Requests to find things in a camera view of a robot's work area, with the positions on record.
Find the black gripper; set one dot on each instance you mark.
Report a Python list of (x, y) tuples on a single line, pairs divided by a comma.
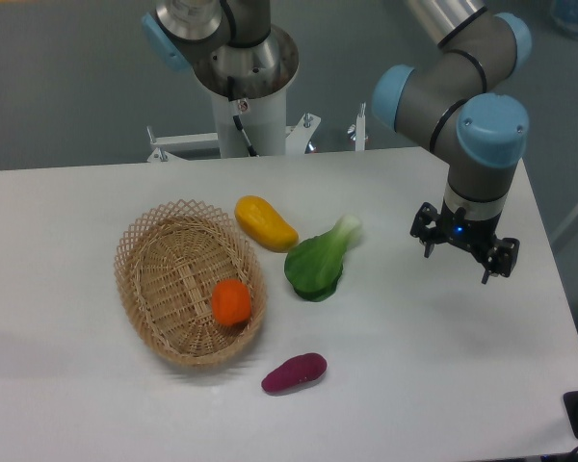
[(457, 226)]

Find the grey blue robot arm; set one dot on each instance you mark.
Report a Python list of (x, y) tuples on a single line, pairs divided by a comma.
[(246, 64)]

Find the woven wicker basket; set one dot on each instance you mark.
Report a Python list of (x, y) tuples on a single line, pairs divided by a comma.
[(167, 264)]

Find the green bok choy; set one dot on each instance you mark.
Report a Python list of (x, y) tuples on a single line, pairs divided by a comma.
[(314, 267)]

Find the purple sweet potato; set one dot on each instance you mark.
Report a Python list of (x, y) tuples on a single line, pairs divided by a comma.
[(295, 372)]

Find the yellow mango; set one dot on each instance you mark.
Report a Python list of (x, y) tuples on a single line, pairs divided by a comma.
[(260, 221)]

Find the orange fruit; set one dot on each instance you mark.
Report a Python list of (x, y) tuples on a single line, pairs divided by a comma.
[(230, 302)]

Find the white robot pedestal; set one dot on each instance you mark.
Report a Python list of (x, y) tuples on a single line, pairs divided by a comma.
[(244, 127)]

